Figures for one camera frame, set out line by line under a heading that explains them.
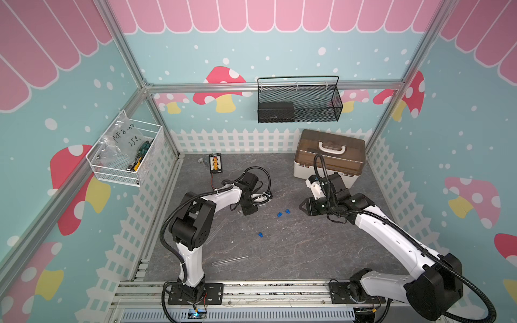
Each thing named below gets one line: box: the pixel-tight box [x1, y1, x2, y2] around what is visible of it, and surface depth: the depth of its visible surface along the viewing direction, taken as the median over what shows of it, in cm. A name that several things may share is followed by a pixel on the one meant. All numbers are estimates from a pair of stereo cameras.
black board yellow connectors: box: [208, 152, 223, 174], surface depth 115 cm
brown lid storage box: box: [293, 129, 367, 188], surface depth 96 cm
